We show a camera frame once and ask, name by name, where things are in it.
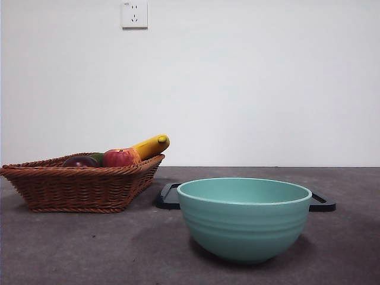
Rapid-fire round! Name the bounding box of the teal ribbed bowl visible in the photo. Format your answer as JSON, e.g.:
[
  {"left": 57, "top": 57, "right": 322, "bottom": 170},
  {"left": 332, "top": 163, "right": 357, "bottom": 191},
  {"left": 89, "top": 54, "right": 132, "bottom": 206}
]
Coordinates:
[{"left": 176, "top": 177, "right": 313, "bottom": 265}]

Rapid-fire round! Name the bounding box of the dark purple plum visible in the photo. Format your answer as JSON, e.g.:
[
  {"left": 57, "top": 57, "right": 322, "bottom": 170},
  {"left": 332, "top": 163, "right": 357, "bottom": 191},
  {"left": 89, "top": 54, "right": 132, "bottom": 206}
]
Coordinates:
[{"left": 61, "top": 154, "right": 101, "bottom": 168}]

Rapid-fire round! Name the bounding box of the yellow banana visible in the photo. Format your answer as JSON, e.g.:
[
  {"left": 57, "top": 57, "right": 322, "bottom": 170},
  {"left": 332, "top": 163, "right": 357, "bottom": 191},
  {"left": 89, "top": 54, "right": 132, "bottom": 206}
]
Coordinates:
[{"left": 129, "top": 134, "right": 170, "bottom": 162}]

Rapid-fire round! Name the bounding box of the dark rectangular tray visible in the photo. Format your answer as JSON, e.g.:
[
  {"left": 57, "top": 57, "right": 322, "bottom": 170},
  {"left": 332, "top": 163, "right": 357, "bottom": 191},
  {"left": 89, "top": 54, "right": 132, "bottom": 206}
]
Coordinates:
[{"left": 156, "top": 182, "right": 337, "bottom": 212}]

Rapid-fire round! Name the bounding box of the red apple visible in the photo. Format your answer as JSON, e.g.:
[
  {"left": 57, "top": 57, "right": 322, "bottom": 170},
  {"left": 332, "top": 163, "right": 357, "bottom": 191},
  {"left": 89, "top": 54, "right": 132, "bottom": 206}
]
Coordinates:
[{"left": 103, "top": 147, "right": 142, "bottom": 167}]

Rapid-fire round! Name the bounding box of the green fruit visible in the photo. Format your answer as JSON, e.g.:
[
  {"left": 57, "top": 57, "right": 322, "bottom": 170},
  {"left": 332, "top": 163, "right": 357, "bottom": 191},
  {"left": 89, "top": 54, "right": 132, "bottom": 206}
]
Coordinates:
[{"left": 88, "top": 152, "right": 105, "bottom": 167}]

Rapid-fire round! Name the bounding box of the brown wicker basket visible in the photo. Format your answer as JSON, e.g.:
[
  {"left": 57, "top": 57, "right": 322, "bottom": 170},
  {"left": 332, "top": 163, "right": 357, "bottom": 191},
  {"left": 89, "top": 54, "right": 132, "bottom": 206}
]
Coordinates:
[{"left": 0, "top": 153, "right": 166, "bottom": 213}]

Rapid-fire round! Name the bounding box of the white wall socket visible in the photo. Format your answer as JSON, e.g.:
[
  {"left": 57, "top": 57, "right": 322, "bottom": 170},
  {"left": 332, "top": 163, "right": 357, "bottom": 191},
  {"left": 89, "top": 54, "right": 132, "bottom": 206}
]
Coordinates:
[{"left": 121, "top": 0, "right": 148, "bottom": 30}]

